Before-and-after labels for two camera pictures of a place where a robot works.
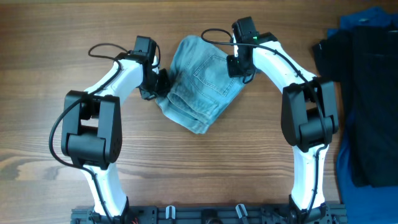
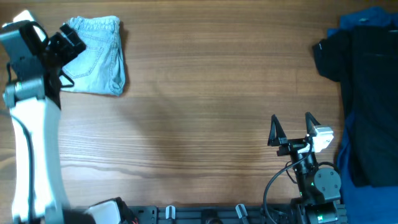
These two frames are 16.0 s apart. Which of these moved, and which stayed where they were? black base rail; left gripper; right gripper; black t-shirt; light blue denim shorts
Moved: light blue denim shorts; right gripper; left gripper
Stayed: black base rail; black t-shirt
